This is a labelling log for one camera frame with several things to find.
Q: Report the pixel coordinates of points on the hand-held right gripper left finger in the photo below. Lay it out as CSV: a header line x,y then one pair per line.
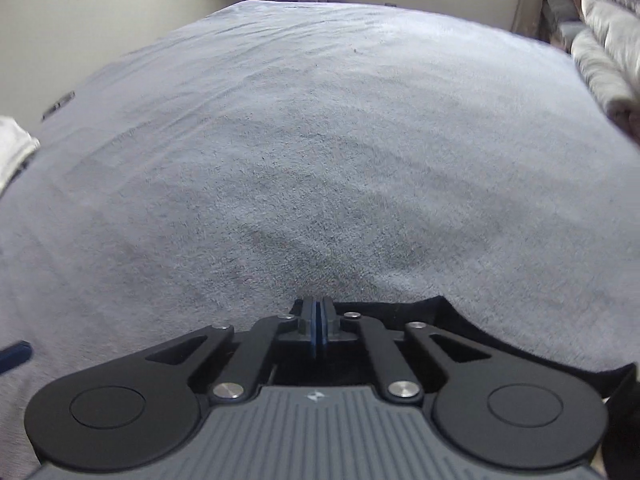
x,y
305,325

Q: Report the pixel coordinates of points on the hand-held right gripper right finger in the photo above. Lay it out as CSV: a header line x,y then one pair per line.
x,y
330,325

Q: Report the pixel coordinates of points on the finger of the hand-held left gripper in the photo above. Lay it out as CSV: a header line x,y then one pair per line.
x,y
15,356

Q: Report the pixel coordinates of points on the beige and black raglan shirt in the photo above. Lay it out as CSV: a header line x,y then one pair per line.
x,y
460,325

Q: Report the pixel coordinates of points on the white cloth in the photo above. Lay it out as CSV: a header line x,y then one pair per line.
x,y
15,150

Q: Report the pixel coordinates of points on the small dark object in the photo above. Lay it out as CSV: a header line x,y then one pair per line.
x,y
59,105

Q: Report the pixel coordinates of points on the white cartoon print quilt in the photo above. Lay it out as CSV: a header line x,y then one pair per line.
x,y
615,15

